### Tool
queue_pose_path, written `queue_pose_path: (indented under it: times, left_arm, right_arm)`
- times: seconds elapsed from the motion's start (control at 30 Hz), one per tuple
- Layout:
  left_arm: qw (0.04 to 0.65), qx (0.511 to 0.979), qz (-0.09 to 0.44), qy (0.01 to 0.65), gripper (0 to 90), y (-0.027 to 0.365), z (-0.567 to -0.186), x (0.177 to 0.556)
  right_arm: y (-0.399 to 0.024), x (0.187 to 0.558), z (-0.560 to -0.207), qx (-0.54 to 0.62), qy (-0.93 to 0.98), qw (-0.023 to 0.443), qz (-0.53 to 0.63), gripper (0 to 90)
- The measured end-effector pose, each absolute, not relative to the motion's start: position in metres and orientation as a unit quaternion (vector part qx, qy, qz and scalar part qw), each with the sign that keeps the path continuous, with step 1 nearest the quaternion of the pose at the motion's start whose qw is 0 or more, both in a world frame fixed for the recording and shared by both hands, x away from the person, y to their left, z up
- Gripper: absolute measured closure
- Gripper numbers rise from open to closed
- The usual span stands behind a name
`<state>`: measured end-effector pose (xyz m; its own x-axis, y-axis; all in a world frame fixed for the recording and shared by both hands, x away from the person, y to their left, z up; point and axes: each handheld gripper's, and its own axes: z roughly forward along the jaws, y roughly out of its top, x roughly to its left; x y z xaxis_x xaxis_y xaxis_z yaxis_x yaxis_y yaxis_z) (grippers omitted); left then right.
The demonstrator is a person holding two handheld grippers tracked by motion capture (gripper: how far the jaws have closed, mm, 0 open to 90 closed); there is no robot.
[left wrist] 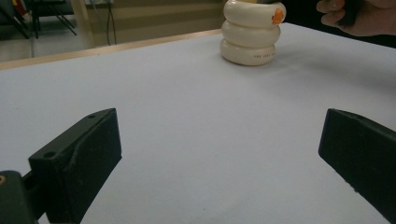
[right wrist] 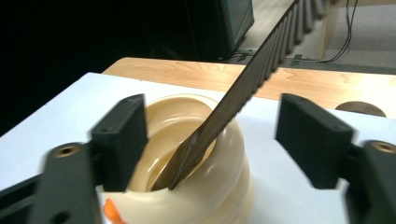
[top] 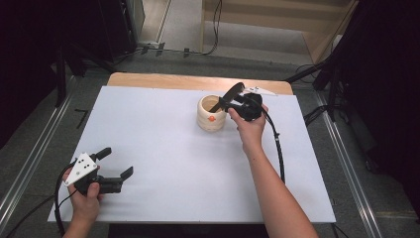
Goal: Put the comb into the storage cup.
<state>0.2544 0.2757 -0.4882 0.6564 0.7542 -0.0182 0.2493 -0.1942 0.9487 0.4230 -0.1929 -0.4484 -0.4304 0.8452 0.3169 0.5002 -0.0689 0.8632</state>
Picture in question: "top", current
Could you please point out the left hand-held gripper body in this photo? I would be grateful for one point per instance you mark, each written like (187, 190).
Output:
(81, 169)

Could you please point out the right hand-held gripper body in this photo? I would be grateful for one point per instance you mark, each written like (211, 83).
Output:
(251, 104)

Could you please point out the cream ribbed cup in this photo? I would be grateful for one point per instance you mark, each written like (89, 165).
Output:
(211, 119)

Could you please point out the person's right hand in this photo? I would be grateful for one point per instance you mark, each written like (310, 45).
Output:
(251, 134)

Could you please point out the person's left hand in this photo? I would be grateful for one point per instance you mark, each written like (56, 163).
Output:
(85, 206)

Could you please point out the white board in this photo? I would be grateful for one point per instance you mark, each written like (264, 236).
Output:
(181, 172)

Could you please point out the wooden table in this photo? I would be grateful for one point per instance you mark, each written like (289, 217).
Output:
(171, 81)

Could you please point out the black tripod stand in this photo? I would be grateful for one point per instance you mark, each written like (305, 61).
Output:
(62, 72)
(330, 82)

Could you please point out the black cabinet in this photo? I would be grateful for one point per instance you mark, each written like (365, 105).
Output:
(115, 29)

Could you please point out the dark curtain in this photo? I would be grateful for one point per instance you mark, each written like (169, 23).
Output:
(26, 49)
(386, 86)

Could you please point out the metal floor rail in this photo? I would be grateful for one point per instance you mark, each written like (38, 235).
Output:
(34, 155)
(345, 162)

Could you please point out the wooden shelf frame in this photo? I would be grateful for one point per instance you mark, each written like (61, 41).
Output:
(317, 36)

